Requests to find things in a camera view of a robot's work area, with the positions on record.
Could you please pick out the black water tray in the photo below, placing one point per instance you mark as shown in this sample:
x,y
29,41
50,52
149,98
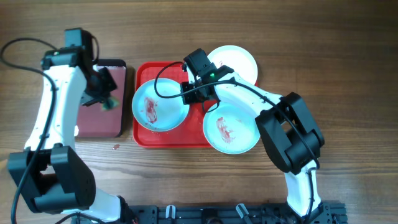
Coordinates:
x,y
94,121

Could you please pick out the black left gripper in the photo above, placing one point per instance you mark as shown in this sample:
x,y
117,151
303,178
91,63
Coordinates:
x,y
111,86

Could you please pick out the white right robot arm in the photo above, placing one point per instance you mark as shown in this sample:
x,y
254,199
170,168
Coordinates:
x,y
289,133

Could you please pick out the light blue plate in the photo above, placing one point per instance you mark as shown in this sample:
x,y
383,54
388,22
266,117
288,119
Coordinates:
x,y
154,110
229,129

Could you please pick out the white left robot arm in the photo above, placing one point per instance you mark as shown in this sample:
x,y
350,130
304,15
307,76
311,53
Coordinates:
x,y
49,174

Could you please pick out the red plastic tray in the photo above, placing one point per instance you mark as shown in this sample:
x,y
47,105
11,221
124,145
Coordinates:
x,y
188,134

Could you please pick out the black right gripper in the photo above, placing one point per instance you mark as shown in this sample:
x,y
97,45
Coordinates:
x,y
188,99

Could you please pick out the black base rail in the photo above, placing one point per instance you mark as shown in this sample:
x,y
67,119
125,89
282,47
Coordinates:
x,y
268,213

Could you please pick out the white plate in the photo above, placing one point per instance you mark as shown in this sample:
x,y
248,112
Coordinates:
x,y
236,58

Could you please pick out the green and yellow sponge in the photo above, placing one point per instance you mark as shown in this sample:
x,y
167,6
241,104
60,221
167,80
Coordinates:
x,y
109,103

